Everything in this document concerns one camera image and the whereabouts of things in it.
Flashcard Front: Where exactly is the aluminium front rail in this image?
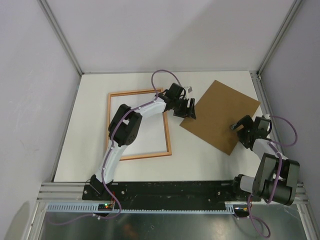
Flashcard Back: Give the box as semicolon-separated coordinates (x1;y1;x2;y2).
36;182;310;205

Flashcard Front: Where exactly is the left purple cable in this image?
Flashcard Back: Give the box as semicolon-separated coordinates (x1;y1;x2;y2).
47;69;182;226

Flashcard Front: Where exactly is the aluminium right side rail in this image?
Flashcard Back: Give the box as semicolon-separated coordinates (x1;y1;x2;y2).
249;71;284;166

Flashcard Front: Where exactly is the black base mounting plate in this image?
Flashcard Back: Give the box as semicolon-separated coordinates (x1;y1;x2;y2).
82;180;248;207

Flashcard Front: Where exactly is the printed photo sheet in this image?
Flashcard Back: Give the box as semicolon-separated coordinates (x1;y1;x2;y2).
107;92;168;158

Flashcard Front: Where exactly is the brown frame backing board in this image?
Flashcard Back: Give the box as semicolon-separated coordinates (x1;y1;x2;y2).
180;80;260;155

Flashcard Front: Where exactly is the orange wooden picture frame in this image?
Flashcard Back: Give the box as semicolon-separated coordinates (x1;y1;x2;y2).
103;87;173;162

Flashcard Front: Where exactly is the aluminium rail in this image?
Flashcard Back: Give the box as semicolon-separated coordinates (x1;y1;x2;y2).
36;182;310;205
249;71;284;166

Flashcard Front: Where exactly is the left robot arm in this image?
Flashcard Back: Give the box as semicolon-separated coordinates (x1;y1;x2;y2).
82;83;197;200

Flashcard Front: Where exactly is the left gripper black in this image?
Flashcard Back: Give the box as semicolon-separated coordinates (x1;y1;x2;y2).
172;97;196;121

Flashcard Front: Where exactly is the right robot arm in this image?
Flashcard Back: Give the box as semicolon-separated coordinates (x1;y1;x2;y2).
230;114;300;206

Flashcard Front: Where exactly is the aluminium corner post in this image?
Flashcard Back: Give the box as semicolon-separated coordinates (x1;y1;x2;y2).
37;0;84;77
256;0;305;76

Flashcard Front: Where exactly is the left aluminium corner post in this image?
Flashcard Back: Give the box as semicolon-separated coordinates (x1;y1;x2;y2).
37;0;84;77

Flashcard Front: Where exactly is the right aluminium corner post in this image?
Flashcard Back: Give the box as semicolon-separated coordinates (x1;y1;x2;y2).
256;0;305;76

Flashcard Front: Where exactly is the grey slotted cable duct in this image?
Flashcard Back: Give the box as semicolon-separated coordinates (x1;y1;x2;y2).
46;202;235;215

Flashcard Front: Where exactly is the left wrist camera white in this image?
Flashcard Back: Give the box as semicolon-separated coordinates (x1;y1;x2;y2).
184;86;193;95

